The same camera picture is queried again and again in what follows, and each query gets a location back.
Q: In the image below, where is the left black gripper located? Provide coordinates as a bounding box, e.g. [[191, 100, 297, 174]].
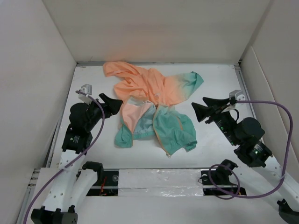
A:
[[85, 93, 121, 132]]

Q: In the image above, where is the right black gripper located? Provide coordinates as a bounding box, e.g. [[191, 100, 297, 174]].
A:
[[190, 96, 239, 145]]

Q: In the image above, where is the orange and teal jacket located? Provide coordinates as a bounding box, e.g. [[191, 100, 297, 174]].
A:
[[103, 62, 204, 157]]

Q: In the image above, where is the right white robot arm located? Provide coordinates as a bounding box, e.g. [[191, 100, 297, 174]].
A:
[[192, 95, 299, 224]]

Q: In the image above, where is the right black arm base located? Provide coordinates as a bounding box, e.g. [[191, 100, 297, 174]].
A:
[[198, 166, 246, 197]]

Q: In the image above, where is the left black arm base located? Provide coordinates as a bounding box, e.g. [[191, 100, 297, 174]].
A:
[[82, 161, 119, 196]]

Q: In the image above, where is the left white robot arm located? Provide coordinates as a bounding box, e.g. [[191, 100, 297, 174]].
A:
[[25, 91, 123, 224]]

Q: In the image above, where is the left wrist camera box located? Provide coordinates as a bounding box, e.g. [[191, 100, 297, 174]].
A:
[[80, 84, 93, 95]]

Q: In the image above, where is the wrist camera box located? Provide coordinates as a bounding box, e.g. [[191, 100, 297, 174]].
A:
[[80, 84, 93, 95], [229, 90, 245, 105]]

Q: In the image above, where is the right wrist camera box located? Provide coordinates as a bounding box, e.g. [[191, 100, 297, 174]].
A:
[[229, 90, 245, 105]]

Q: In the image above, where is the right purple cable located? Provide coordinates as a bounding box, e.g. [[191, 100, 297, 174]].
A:
[[208, 99, 293, 199]]

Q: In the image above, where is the purple cable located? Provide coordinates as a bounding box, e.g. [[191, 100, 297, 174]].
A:
[[22, 90, 105, 224], [208, 99, 293, 199]]

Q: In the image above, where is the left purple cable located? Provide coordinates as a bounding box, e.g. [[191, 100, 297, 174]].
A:
[[22, 90, 105, 224]]

